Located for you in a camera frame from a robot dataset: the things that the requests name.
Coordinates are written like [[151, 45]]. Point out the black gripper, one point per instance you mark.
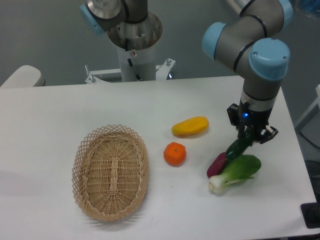
[[242, 116]]

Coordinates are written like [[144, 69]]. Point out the dark green cucumber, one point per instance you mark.
[[239, 146]]

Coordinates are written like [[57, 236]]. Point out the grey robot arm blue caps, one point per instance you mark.
[[246, 47]]

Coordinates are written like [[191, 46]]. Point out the green bok choy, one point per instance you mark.
[[240, 169]]

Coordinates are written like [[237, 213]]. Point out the purple sweet potato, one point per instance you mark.
[[217, 166]]

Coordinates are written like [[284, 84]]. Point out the yellow mango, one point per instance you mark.
[[190, 127]]

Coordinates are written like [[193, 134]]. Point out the orange tangerine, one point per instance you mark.
[[175, 154]]

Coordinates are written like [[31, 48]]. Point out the black device at table edge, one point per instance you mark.
[[311, 214]]

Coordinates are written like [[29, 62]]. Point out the woven wicker basket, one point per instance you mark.
[[110, 173]]

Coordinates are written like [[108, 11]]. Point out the white chair armrest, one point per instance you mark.
[[25, 76]]

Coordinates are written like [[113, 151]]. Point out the white pedestal base frame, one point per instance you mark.
[[130, 74]]

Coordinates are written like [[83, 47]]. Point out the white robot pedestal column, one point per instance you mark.
[[136, 43]]

